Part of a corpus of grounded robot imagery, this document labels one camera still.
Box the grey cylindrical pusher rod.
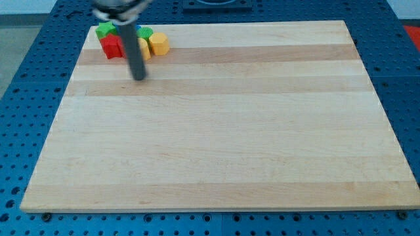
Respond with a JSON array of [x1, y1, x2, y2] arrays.
[[118, 22, 147, 81]]

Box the silver robot tool mount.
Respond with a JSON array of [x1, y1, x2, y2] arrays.
[[91, 0, 152, 25]]

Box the blue triangle block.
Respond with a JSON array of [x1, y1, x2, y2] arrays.
[[114, 24, 142, 34]]

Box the red star block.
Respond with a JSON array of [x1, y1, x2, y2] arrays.
[[100, 33, 126, 59]]

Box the green star block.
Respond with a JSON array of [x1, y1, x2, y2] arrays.
[[95, 22, 118, 39]]

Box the green round block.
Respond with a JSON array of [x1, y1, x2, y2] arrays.
[[136, 26, 154, 49]]

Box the yellow block behind rod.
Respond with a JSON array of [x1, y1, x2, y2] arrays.
[[137, 37, 151, 60]]

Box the yellow hexagon block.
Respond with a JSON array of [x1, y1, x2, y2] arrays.
[[149, 32, 170, 56]]

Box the light wooden board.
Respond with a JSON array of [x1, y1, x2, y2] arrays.
[[20, 20, 419, 213]]

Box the red object at edge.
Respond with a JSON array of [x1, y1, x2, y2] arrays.
[[404, 25, 420, 51]]

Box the dark blue base plate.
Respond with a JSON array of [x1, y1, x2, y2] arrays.
[[181, 0, 253, 12]]

